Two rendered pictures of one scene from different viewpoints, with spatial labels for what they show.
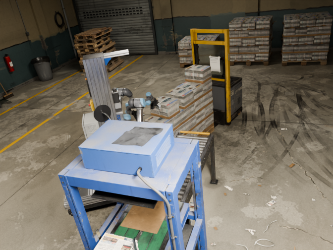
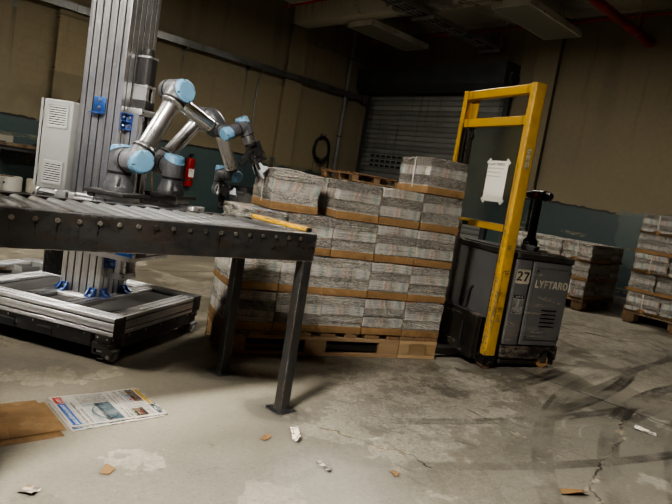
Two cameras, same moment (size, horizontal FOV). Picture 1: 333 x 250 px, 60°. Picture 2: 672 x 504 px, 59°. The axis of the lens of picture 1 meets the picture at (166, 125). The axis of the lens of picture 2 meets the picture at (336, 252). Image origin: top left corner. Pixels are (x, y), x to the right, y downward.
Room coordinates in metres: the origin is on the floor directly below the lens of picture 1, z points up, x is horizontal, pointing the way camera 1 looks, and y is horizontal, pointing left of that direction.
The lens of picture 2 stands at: (1.11, -1.68, 1.01)
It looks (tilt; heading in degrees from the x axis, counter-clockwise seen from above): 6 degrees down; 23
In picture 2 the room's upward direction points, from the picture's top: 9 degrees clockwise
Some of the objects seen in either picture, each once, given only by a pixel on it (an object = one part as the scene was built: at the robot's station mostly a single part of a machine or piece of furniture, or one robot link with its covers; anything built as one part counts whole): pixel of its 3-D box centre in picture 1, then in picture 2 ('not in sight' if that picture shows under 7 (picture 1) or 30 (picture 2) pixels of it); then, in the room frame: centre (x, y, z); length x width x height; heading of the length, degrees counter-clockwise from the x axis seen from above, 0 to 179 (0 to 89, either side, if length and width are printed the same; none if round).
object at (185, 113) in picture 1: (178, 129); (312, 281); (4.40, -0.19, 0.42); 1.17 x 0.39 x 0.83; 138
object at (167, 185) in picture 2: not in sight; (171, 185); (3.88, 0.56, 0.87); 0.15 x 0.15 x 0.10
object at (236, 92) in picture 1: (221, 97); (504, 300); (5.53, -1.22, 0.40); 0.69 x 0.55 x 0.80; 48
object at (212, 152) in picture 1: (212, 162); (292, 335); (3.40, -0.59, 0.34); 0.06 x 0.06 x 0.68; 66
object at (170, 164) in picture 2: (126, 119); (173, 165); (3.89, 0.57, 0.98); 0.13 x 0.12 x 0.14; 76
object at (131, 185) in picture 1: (132, 160); not in sight; (1.99, 0.32, 1.50); 0.94 x 0.68 x 0.10; 66
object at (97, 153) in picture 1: (129, 145); not in sight; (1.99, 0.32, 1.65); 0.60 x 0.45 x 0.20; 66
